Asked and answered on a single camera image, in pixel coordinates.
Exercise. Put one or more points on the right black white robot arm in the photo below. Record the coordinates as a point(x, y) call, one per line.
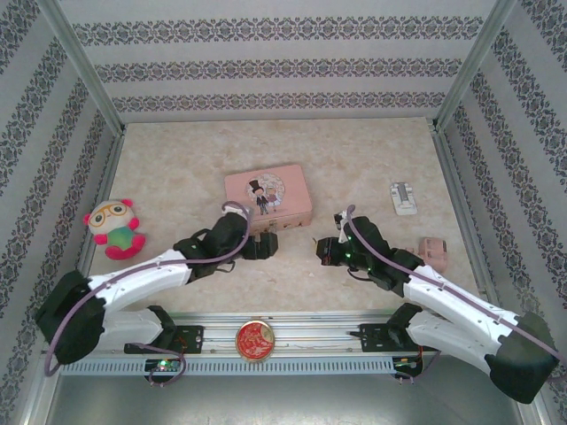
point(460, 301)

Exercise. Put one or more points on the aluminium frame post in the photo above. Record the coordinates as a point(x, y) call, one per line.
point(80, 66)
point(474, 66)

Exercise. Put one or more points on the white folding phone stand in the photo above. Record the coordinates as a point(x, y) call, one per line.
point(404, 198)

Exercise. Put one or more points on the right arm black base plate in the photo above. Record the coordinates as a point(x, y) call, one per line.
point(374, 338)

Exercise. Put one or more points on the small circuit board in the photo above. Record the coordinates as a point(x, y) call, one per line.
point(163, 365)
point(407, 364)

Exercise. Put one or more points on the pink wedding cartoon tin box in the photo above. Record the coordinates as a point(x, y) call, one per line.
point(266, 190)

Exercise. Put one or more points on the aluminium side rail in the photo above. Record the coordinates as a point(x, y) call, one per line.
point(460, 190)
point(99, 186)

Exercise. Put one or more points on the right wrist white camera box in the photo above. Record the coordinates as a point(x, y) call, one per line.
point(343, 226)

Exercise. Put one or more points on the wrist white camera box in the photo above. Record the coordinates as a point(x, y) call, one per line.
point(235, 213)
point(343, 226)

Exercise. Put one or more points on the grey metal sheet panel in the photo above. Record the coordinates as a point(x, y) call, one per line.
point(283, 400)

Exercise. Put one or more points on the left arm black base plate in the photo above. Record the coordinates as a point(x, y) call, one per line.
point(192, 338)

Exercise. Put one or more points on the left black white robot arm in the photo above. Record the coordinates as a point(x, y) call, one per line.
point(133, 283)

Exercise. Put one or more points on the small pink plastic toy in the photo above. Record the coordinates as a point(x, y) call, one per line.
point(434, 253)

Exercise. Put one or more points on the pink owl plush toy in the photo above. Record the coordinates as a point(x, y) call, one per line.
point(116, 226)

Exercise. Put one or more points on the aluminium mounting rail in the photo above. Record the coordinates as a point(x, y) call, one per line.
point(310, 332)

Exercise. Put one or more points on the left small circuit board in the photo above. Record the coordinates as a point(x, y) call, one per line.
point(163, 365)

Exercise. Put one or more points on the red round tin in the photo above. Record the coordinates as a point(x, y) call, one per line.
point(254, 340)

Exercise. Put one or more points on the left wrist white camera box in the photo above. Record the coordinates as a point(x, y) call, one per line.
point(235, 213)

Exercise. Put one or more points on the right small circuit board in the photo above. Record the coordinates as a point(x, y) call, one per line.
point(407, 364)

